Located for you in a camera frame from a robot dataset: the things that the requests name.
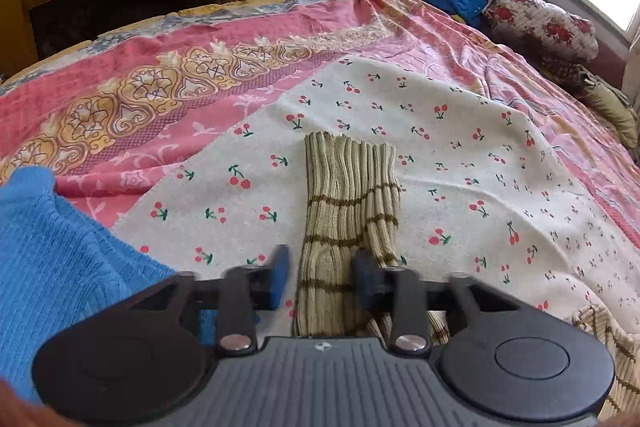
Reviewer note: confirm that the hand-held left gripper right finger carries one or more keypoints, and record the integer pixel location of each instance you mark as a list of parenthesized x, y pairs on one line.
[(363, 278)]

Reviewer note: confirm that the beige striped knit sweater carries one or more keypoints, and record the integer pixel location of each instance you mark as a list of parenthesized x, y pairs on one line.
[(345, 207)]

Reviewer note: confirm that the pink floral blanket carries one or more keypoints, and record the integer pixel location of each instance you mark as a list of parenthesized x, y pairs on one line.
[(150, 87)]

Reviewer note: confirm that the olive green pillow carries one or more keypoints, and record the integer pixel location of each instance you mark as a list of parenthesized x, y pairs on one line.
[(612, 104)]

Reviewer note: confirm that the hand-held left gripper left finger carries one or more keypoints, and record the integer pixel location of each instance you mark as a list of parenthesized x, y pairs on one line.
[(278, 278)]

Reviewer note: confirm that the white cherry print sheet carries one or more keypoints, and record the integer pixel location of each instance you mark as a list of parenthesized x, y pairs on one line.
[(450, 147)]

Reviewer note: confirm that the blue knit sweater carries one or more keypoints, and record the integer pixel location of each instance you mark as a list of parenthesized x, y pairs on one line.
[(55, 252)]

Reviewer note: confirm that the brown patterned cloth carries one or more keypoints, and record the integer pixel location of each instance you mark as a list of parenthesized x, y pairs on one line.
[(567, 68)]

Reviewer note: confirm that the floral red white pillow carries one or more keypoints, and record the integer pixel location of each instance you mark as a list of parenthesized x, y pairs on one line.
[(540, 19)]

